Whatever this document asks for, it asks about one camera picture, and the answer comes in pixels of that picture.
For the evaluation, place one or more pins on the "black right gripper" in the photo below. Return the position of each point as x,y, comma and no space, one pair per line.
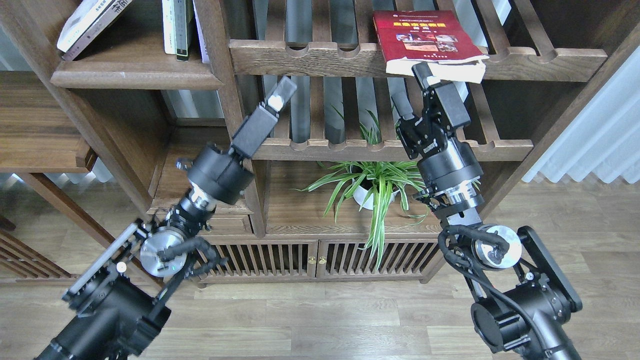
448,167

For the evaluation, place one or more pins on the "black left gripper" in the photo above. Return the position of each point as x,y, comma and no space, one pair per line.
216,175

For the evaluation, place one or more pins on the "red book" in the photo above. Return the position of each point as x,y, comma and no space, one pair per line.
434,37

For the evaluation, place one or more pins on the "maroon book white characters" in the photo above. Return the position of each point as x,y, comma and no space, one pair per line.
101,23

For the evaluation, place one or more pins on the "yellow green book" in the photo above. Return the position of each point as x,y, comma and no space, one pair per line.
81,19

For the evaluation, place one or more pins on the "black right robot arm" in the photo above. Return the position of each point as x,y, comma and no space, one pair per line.
522,298

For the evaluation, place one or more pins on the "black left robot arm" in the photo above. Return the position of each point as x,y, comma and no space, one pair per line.
120,301

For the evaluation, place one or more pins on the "dark wooden bookshelf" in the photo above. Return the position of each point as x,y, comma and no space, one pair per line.
140,109

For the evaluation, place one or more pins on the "green spider plant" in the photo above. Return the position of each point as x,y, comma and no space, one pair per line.
388,178

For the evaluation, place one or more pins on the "white plant pot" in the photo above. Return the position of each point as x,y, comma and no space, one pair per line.
361,191

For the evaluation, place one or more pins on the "dark green upright book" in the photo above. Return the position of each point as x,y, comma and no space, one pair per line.
184,18

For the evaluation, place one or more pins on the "white upright book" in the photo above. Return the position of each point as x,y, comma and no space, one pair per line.
168,27

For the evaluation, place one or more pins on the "white curtain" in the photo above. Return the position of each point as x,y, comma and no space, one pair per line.
603,141

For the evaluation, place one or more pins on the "wooden side table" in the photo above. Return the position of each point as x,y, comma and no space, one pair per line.
52,207

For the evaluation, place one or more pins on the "white book behind post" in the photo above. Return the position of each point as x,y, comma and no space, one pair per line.
205,57

